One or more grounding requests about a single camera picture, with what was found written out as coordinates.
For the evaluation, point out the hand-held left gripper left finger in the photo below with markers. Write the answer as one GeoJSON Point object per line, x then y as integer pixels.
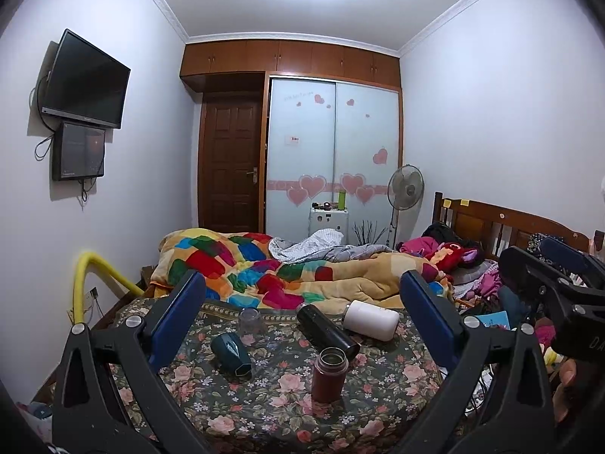
{"type": "Point", "coordinates": [178, 318]}

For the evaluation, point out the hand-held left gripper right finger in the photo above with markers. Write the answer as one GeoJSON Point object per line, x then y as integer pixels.
{"type": "Point", "coordinates": [427, 322]}

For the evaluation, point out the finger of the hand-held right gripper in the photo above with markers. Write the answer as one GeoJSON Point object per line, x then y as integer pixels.
{"type": "Point", "coordinates": [529, 272]}
{"type": "Point", "coordinates": [565, 251]}

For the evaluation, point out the dark teal cup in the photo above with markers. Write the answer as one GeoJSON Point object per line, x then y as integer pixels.
{"type": "Point", "coordinates": [231, 351]}

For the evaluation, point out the clear glass cup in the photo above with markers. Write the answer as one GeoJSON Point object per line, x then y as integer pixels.
{"type": "Point", "coordinates": [250, 325]}

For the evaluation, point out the person's right hand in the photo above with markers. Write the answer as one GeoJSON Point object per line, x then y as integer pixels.
{"type": "Point", "coordinates": [565, 388]}

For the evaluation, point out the purple clothes pile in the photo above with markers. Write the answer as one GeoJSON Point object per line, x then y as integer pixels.
{"type": "Point", "coordinates": [479, 281]}

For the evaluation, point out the white thermos bottle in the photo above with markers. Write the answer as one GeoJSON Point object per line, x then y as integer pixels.
{"type": "Point", "coordinates": [371, 320]}

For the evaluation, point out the blue book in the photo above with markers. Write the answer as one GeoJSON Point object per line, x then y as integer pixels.
{"type": "Point", "coordinates": [494, 320]}

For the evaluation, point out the wooden bed headboard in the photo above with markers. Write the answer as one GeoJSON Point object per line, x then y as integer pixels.
{"type": "Point", "coordinates": [477, 220]}

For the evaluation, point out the red plush toy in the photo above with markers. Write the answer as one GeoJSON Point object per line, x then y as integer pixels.
{"type": "Point", "coordinates": [456, 253]}

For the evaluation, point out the pink clothing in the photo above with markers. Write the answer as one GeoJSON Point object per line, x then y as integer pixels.
{"type": "Point", "coordinates": [418, 246]}

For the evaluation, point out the black clothing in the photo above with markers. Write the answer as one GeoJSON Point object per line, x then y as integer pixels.
{"type": "Point", "coordinates": [442, 231]}

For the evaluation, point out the yellow foam pipe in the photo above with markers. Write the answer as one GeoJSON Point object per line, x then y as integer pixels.
{"type": "Point", "coordinates": [82, 283]}

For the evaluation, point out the black thermos bottle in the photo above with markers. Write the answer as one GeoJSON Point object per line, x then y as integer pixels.
{"type": "Point", "coordinates": [326, 332]}

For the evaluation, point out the dry branch decoration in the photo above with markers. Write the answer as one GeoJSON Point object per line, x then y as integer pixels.
{"type": "Point", "coordinates": [371, 234]}

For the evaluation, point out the red-brown thermos bottle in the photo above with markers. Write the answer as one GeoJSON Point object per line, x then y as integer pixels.
{"type": "Point", "coordinates": [328, 374]}

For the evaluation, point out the colourful patchwork quilt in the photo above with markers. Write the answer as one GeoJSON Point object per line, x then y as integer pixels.
{"type": "Point", "coordinates": [283, 276]}

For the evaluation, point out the floral bed sheet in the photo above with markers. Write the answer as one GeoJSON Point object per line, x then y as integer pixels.
{"type": "Point", "coordinates": [264, 411]}

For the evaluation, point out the grey white blanket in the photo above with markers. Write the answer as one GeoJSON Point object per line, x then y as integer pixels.
{"type": "Point", "coordinates": [316, 246]}

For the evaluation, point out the standing electric fan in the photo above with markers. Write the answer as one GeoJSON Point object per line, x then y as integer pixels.
{"type": "Point", "coordinates": [405, 188]}

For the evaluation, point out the small white cabinet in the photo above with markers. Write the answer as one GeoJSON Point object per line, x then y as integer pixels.
{"type": "Point", "coordinates": [328, 224]}

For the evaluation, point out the green bottle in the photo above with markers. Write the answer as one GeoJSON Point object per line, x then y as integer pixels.
{"type": "Point", "coordinates": [341, 200]}

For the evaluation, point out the brown wooden door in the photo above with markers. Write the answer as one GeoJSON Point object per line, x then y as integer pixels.
{"type": "Point", "coordinates": [231, 165]}

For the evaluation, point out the sliding wardrobe with heart stickers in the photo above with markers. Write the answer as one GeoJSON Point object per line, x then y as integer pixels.
{"type": "Point", "coordinates": [302, 151]}

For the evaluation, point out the wooden overhead cabinets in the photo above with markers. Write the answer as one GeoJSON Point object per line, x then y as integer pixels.
{"type": "Point", "coordinates": [293, 59]}

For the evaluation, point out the small wall monitor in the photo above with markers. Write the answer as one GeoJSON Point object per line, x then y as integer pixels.
{"type": "Point", "coordinates": [78, 151]}

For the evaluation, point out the large wall television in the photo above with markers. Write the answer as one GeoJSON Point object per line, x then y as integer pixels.
{"type": "Point", "coordinates": [85, 80]}

